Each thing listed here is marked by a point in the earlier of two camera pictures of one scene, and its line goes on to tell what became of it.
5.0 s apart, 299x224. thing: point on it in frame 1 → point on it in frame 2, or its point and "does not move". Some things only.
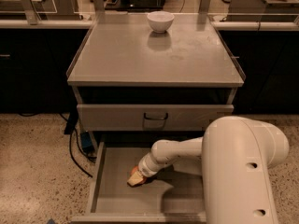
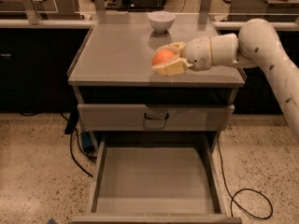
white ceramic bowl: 160,21 does not move
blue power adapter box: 87,145 does not move
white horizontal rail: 88,22 does not move
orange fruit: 135,169 → 162,55
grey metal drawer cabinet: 129,81 does not move
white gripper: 145,167 → 198,53
